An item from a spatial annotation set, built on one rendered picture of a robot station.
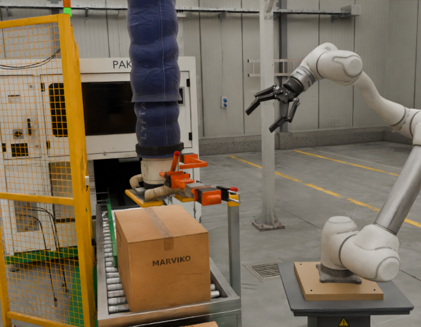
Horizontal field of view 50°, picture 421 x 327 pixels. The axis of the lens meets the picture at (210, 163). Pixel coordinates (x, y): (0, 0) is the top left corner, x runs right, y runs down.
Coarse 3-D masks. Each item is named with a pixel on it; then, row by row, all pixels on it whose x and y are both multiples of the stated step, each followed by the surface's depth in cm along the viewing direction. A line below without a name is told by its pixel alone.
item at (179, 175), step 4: (168, 172) 198; (172, 172) 199; (176, 172) 200; (180, 172) 200; (184, 172) 199; (164, 176) 197; (168, 176) 192; (172, 176) 191; (176, 176) 192; (180, 176) 192; (184, 176) 193; (188, 176) 194; (168, 180) 195; (172, 180) 191; (168, 184) 193; (172, 184) 191; (172, 188) 192
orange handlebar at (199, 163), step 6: (198, 162) 239; (204, 162) 233; (180, 168) 227; (186, 168) 228; (162, 174) 207; (174, 180) 191; (180, 180) 186; (186, 180) 185; (192, 180) 185; (180, 186) 184; (192, 192) 172; (210, 198) 159; (216, 198) 159
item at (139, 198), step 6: (138, 186) 223; (126, 192) 227; (132, 192) 222; (144, 192) 210; (132, 198) 216; (138, 198) 211; (144, 198) 209; (156, 198) 210; (138, 204) 206; (144, 204) 200; (150, 204) 202; (156, 204) 203; (162, 204) 204
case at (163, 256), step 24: (120, 216) 256; (144, 216) 255; (168, 216) 253; (120, 240) 246; (144, 240) 214; (168, 240) 217; (192, 240) 221; (120, 264) 258; (144, 264) 215; (168, 264) 219; (192, 264) 223; (144, 288) 217; (168, 288) 221; (192, 288) 225
